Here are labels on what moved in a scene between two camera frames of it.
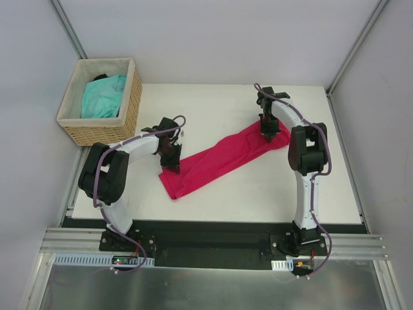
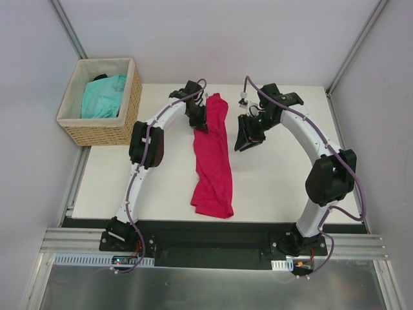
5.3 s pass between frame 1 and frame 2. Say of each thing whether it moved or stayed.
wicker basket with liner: stayed
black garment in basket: stayed
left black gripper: moved
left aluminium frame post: stayed
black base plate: stayed
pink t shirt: moved
